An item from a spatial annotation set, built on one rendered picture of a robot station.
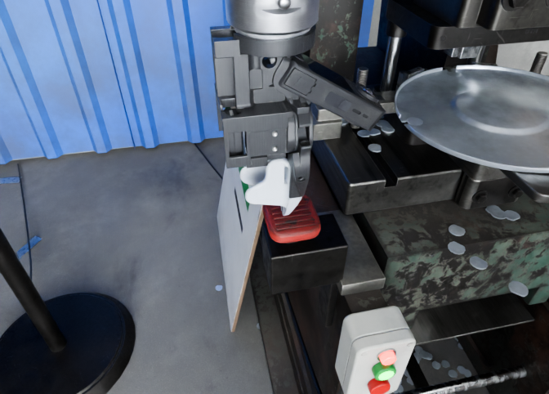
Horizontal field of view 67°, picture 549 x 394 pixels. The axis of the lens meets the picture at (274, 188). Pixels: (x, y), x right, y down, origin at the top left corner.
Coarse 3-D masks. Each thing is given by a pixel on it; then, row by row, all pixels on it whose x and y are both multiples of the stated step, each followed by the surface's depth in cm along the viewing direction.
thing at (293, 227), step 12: (264, 204) 49; (300, 204) 49; (312, 204) 49; (264, 216) 49; (276, 216) 47; (288, 216) 47; (300, 216) 47; (312, 216) 47; (276, 228) 46; (288, 228) 46; (300, 228) 46; (312, 228) 46; (276, 240) 46; (288, 240) 46; (300, 240) 46
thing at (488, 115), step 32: (416, 96) 62; (448, 96) 62; (480, 96) 60; (512, 96) 60; (544, 96) 61; (416, 128) 56; (448, 128) 55; (480, 128) 55; (512, 128) 54; (544, 128) 54; (480, 160) 49; (512, 160) 49; (544, 160) 49
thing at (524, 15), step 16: (416, 0) 62; (432, 0) 58; (448, 0) 55; (464, 0) 52; (480, 0) 52; (496, 0) 50; (512, 0) 48; (528, 0) 49; (544, 0) 50; (448, 16) 55; (464, 16) 53; (480, 16) 53; (496, 16) 51; (512, 16) 51; (528, 16) 51; (544, 16) 52
